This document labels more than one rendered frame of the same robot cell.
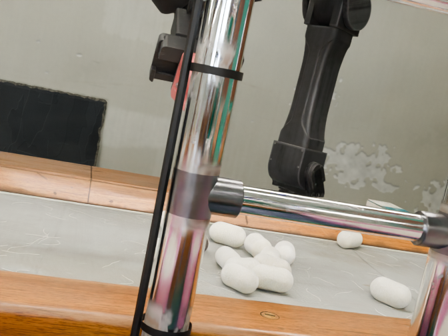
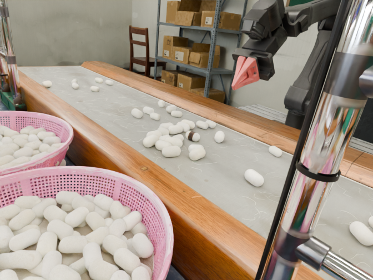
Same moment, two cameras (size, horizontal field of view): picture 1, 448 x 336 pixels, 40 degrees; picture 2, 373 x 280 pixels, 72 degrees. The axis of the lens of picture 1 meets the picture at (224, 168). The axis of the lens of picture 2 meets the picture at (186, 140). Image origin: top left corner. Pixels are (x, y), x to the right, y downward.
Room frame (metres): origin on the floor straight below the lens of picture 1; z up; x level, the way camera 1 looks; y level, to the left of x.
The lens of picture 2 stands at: (0.15, -0.06, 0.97)
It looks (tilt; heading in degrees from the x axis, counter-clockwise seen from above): 24 degrees down; 57
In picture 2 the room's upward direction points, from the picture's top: 7 degrees clockwise
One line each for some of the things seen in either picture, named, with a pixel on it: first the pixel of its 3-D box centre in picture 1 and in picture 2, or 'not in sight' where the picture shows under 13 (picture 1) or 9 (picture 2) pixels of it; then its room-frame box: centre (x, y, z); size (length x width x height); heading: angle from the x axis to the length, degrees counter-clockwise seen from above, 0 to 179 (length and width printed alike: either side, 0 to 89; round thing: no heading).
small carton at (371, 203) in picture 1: (387, 213); not in sight; (0.80, -0.22, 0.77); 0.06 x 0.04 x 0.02; 14
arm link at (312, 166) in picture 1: (299, 176); not in sight; (1.01, -0.12, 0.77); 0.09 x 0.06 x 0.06; 46
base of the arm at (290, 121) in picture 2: not in sight; (295, 121); (0.93, 0.47, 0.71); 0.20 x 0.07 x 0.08; 98
